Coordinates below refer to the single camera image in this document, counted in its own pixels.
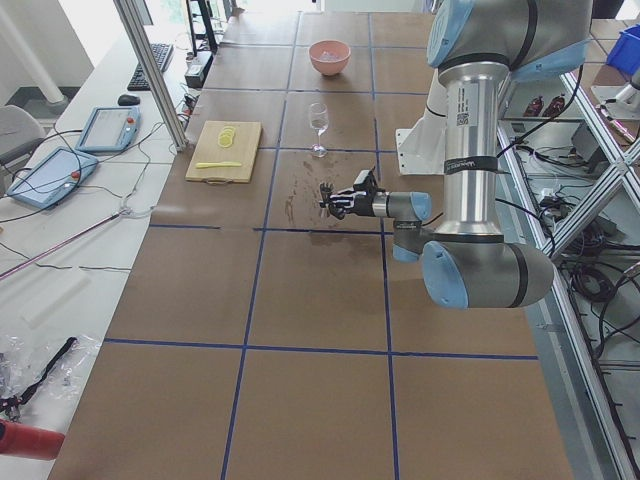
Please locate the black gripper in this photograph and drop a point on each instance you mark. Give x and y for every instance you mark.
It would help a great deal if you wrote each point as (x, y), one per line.
(363, 205)

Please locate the steel double jigger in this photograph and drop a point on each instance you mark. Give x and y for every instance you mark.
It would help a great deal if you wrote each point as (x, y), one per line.
(326, 190)

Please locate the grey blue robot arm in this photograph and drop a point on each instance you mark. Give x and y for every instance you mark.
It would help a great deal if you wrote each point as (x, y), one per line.
(476, 47)

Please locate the clear wine glass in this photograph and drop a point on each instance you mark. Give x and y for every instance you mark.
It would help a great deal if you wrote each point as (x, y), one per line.
(319, 122)

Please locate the clear ice cubes pile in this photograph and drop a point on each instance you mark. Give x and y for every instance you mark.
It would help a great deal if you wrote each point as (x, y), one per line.
(328, 57)

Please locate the yellow plastic knife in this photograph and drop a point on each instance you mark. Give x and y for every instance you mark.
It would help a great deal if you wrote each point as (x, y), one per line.
(222, 164)

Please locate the bamboo cutting board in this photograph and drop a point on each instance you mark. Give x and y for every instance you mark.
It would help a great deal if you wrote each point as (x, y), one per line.
(244, 149)

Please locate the pink bowl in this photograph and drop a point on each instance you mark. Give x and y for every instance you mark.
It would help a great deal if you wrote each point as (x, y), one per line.
(329, 69)

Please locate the black computer mouse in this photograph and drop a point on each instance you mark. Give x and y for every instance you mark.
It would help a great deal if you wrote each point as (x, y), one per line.
(128, 100)

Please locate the blue teach pendant far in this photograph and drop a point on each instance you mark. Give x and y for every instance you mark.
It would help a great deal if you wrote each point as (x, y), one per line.
(109, 130)

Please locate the blue teach pendant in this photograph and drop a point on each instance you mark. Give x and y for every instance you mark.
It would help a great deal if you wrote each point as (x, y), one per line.
(53, 178)
(109, 130)

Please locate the blue teach pendant near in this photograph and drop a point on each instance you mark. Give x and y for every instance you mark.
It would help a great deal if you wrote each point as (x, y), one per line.
(53, 178)

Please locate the metal rod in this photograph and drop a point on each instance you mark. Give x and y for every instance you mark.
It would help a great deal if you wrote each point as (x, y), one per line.
(33, 260)

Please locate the blue storage bin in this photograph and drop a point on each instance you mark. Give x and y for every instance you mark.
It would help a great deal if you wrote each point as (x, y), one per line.
(625, 55)

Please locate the grey office chair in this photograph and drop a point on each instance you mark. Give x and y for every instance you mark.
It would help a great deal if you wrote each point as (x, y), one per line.
(21, 134)

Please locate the red cylinder object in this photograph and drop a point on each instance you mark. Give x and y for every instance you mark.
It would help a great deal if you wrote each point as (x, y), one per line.
(29, 442)

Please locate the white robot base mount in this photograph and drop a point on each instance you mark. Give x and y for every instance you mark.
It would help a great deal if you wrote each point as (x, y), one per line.
(421, 149)

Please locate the aluminium frame post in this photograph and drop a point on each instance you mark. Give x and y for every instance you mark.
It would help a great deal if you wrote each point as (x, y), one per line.
(132, 22)

